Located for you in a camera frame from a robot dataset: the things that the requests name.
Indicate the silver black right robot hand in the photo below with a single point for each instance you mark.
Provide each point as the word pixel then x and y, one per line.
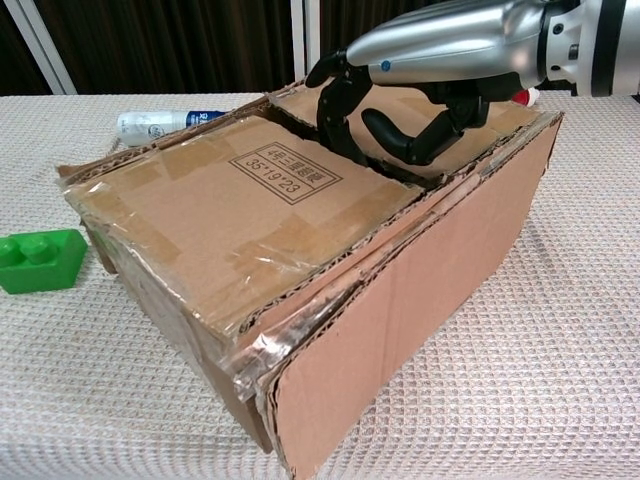
pixel 450 45

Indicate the brown cardboard box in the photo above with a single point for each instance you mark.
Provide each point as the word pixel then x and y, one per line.
pixel 400 300

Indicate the red ketchup bottle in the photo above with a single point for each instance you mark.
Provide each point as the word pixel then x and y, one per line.
pixel 525 97

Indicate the white blue spray can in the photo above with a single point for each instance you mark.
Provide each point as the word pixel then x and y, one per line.
pixel 150 126

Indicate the beige waffle tablecloth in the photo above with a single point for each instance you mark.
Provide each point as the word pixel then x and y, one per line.
pixel 550 350

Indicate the green toy block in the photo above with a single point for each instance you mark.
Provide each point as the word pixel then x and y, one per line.
pixel 40 265

